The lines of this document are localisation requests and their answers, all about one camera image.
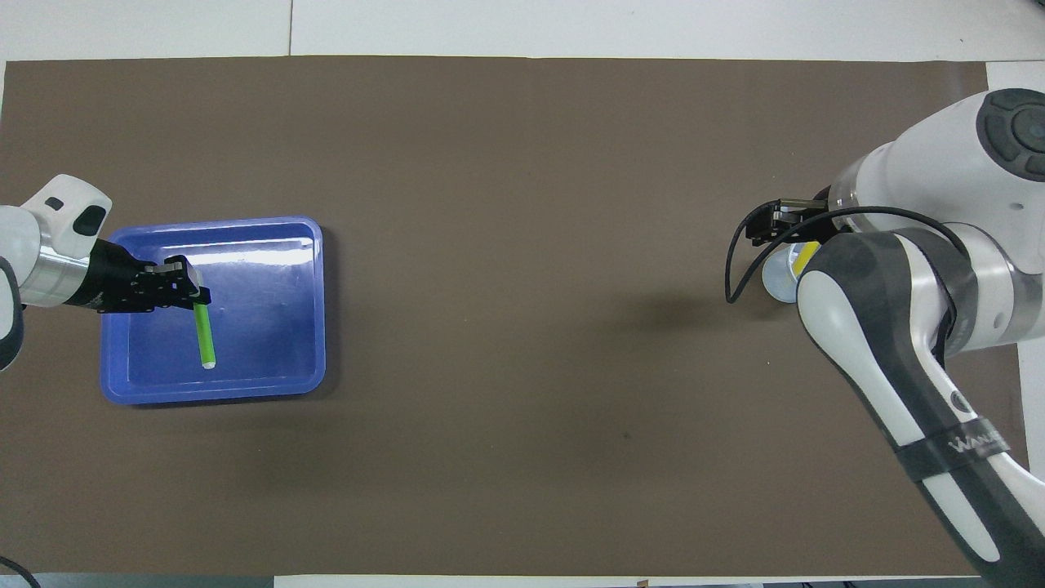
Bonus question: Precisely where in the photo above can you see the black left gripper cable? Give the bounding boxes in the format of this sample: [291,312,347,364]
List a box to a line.
[0,555,42,588]

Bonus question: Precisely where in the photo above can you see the brown table mat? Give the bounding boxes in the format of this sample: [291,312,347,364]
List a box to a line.
[0,56,1042,577]

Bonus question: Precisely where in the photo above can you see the blue plastic tray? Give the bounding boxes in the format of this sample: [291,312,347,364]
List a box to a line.
[100,216,327,406]

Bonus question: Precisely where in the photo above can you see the green pen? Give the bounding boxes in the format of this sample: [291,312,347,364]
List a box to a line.
[193,299,218,370]

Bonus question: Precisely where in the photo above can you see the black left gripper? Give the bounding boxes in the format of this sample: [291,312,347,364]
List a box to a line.
[61,238,213,316]

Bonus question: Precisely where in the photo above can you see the translucent plastic cup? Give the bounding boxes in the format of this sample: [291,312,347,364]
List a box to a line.
[762,242,820,305]

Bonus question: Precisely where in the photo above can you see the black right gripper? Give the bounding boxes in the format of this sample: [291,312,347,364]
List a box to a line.
[745,186,843,247]

